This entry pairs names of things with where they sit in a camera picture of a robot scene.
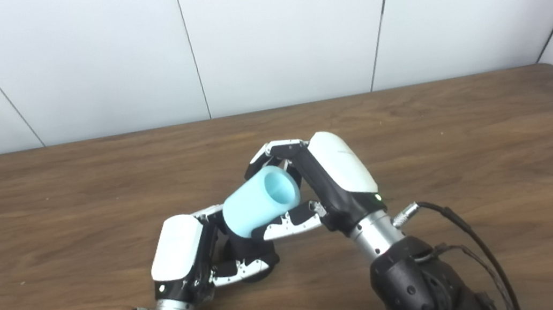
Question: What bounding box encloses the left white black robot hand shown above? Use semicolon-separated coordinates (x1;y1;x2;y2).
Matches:
143;198;274;309

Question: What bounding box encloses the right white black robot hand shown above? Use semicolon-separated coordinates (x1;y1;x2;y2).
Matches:
240;124;390;248

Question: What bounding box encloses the black funnel-shaped nozzle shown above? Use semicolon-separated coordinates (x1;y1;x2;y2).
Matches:
219;215;282;286

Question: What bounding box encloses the light-blue hose piece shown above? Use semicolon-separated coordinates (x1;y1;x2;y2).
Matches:
217;162;307;241

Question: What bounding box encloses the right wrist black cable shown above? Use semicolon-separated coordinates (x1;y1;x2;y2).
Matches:
389;189;522;310

